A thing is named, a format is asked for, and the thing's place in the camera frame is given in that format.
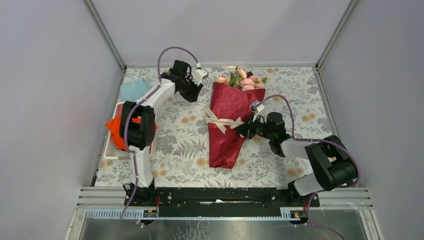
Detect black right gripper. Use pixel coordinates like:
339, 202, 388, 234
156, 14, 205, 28
234, 113, 274, 141

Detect dark red wrapping paper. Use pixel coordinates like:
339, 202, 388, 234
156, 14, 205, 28
204, 82, 266, 169

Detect cream ribbon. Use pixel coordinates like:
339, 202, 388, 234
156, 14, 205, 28
202, 107, 244, 134

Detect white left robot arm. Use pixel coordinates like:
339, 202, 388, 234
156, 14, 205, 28
119, 60, 209, 206

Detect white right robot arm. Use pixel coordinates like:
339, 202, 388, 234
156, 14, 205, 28
235, 112, 359, 206

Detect floral patterned table mat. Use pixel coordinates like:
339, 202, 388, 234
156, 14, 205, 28
94, 67, 349, 188

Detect light blue cloth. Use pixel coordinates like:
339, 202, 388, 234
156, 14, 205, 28
119, 78, 151, 102

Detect orange cloth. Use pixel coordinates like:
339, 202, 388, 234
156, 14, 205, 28
105, 115, 158, 152

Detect white perforated plastic basket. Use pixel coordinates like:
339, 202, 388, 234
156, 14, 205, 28
103, 100, 158, 160

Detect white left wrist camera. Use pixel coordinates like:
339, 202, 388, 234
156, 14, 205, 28
191, 67, 209, 86

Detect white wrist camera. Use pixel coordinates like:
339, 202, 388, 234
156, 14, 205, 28
191, 67, 209, 86
250, 101, 265, 114

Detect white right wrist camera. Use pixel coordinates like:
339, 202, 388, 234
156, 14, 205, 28
250, 101, 265, 114

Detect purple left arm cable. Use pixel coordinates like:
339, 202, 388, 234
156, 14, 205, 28
114, 46, 201, 240

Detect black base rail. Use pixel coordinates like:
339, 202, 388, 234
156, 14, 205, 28
123, 183, 320, 218

